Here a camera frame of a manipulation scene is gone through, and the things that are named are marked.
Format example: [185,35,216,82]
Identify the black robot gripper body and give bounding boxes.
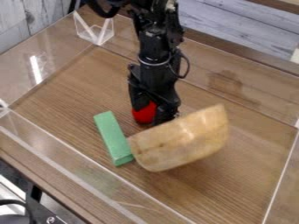
[125,58,183,112]

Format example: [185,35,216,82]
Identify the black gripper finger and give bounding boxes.
[153,103,180,126]
[128,83,151,111]

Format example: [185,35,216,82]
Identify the red plush strawberry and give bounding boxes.
[132,101,156,124]

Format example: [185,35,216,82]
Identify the round wooden bowl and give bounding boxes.
[127,104,229,172]

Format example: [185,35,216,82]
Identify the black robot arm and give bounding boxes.
[87,0,189,125]

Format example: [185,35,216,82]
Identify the green rectangular block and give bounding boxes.
[93,111,135,166]

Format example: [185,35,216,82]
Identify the clear acrylic enclosure wall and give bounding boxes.
[0,100,195,224]

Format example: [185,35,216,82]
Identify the black table leg bracket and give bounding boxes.
[25,184,67,224]

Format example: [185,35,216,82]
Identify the black cable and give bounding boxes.
[0,198,40,224]

